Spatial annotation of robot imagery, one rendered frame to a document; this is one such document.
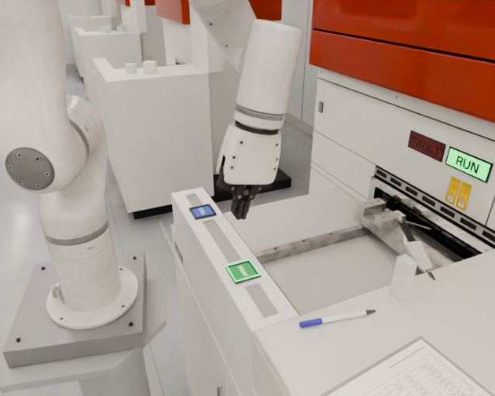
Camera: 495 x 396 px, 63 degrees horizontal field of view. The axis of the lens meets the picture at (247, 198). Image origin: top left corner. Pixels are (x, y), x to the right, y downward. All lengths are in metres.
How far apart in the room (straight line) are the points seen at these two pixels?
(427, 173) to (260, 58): 0.67
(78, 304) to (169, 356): 1.10
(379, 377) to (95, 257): 0.54
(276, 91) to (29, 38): 0.36
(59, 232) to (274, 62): 0.48
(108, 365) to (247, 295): 0.31
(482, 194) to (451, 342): 0.43
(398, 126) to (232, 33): 0.65
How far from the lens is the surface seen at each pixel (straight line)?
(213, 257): 0.87
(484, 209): 1.08
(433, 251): 1.12
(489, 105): 0.97
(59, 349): 0.91
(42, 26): 0.68
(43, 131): 0.67
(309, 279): 1.04
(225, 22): 0.71
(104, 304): 0.91
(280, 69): 0.64
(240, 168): 0.68
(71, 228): 0.79
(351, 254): 1.14
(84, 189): 0.80
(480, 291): 0.89
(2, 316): 2.43
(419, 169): 1.19
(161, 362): 1.95
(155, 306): 0.98
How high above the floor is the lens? 1.48
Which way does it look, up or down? 29 degrees down
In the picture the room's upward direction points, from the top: straight up
